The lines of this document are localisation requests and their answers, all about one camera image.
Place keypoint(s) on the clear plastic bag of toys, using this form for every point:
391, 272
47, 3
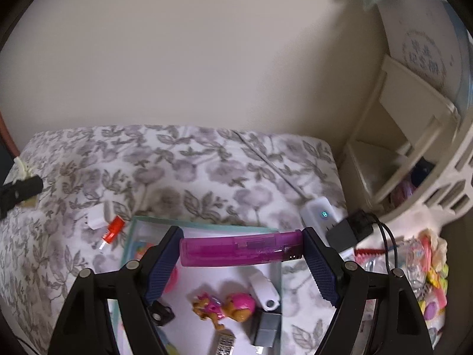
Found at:
428, 284

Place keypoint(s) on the pink round pup toy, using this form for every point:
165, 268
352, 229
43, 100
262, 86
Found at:
241, 305

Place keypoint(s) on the white flash drive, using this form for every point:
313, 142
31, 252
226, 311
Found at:
264, 290

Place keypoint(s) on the reddish brown wooden edge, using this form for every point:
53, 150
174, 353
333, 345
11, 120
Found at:
6, 133

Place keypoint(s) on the white plug charger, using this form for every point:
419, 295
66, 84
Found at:
96, 219

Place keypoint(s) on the colourful toy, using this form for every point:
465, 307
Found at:
142, 250

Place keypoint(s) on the white printed box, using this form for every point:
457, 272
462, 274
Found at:
414, 37

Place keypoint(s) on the floral bed blanket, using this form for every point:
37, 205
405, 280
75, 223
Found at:
184, 162

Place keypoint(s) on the gold black patterned lighter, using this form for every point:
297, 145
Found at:
224, 344

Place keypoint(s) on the red small usb stick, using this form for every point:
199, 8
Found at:
113, 230

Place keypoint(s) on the white power bank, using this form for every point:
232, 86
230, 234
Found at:
319, 214

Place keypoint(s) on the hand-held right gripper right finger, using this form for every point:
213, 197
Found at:
321, 266

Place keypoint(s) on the purple translucent usb stick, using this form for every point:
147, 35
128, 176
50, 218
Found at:
221, 249

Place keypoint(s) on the black power adapter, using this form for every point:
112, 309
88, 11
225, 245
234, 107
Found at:
349, 231

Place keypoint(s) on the cream plastic storage basket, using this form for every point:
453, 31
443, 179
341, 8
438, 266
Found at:
425, 155

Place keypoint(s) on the green oval toy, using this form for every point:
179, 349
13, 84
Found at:
170, 348

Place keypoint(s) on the pink yellow pup toy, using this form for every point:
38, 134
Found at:
208, 308

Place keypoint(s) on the teal rimmed white box tray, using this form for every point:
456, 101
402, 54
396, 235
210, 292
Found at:
192, 281

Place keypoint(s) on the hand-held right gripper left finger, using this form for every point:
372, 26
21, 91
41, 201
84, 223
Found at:
162, 264

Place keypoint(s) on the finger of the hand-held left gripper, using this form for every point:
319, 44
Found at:
18, 192

